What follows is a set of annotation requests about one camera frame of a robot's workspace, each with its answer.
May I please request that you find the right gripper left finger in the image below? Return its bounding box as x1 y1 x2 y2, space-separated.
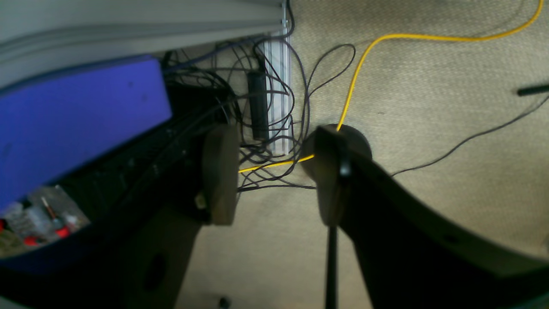
1 124 239 309

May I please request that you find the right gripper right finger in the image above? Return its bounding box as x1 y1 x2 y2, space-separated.
315 125 549 309

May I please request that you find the blue electronics box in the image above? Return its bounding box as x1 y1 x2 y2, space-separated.
0 56 172 209

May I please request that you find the red handled screwdriver bag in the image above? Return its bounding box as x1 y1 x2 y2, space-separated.
23 185 91 247

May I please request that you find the yellow floor cable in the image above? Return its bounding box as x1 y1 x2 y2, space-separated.
238 0 544 174

